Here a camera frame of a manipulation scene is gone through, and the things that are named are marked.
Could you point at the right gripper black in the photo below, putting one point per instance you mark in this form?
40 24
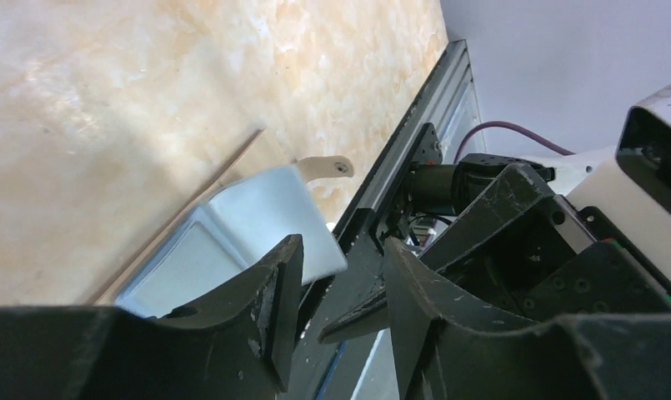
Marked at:
513 242

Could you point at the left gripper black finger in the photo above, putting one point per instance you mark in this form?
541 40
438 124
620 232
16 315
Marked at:
236 341

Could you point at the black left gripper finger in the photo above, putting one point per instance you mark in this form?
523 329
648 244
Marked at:
369 316

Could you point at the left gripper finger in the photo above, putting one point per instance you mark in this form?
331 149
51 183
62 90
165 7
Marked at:
449 344

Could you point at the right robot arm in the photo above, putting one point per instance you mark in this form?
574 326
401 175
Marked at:
517 244

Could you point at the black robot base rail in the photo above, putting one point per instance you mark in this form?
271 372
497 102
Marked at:
333 370

